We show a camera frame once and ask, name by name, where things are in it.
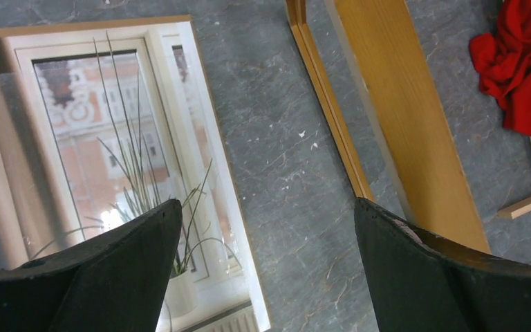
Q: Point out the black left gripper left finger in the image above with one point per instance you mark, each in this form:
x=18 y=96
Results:
x=112 y=282

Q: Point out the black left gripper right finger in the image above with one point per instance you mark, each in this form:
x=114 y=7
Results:
x=420 y=281

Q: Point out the plant window photo print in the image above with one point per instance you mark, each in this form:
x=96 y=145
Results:
x=99 y=123

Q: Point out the red t-shirt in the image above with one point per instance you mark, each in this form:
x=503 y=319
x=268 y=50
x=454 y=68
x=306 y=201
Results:
x=503 y=63

